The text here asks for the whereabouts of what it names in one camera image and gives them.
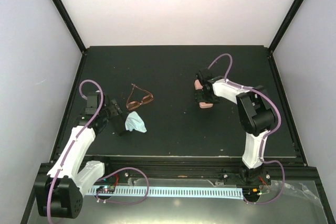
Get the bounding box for pink glasses case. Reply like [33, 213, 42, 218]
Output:
[194, 79, 213, 109]

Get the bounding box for light blue cleaning cloth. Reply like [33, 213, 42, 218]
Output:
[125, 111, 147, 133]

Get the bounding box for black glasses case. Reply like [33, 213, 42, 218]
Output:
[110, 114, 127, 136]

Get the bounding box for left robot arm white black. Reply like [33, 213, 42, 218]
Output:
[34, 92, 125, 219]

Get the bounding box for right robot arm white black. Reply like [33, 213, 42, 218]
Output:
[194, 68, 281, 184]

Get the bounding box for brown sunglasses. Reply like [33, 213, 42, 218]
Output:
[126, 83, 154, 111]

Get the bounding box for left circuit board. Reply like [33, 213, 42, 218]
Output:
[96, 185, 116, 194]

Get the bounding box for circuit board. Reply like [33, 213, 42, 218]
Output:
[96, 185, 116, 194]
[243, 188, 271, 196]

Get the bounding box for right circuit board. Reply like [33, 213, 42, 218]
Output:
[243, 188, 271, 196]

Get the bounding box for clear plastic sheet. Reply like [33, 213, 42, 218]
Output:
[34, 176, 322, 224]

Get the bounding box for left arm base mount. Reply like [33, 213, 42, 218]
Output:
[99, 167, 131, 181]

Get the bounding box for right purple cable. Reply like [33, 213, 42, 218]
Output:
[207, 53, 286, 206]

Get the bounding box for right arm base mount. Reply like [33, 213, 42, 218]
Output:
[218, 166, 271, 186]

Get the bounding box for white slotted cable duct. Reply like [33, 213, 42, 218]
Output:
[86, 186, 244, 200]

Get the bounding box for left black frame post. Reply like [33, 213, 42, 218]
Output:
[52, 0, 87, 54]

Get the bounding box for black frame post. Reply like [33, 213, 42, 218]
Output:
[52, 0, 87, 54]
[268, 0, 304, 54]

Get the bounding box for right black frame post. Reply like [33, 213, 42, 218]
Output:
[268, 0, 304, 54]

